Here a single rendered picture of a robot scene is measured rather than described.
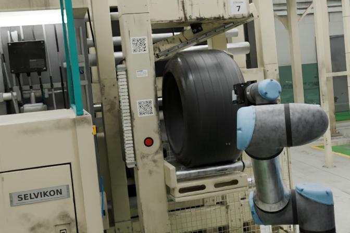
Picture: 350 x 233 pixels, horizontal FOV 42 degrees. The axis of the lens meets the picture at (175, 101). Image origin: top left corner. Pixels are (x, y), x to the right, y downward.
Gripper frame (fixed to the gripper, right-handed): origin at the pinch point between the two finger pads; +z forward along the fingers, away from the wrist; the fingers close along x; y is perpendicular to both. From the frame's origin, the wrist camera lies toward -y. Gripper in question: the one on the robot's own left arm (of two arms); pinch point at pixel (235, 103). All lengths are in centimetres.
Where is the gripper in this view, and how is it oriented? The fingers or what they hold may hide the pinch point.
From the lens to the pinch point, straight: 191.1
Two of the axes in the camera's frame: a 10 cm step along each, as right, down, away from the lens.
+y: -1.2, -9.9, 0.6
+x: -9.6, 1.1, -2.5
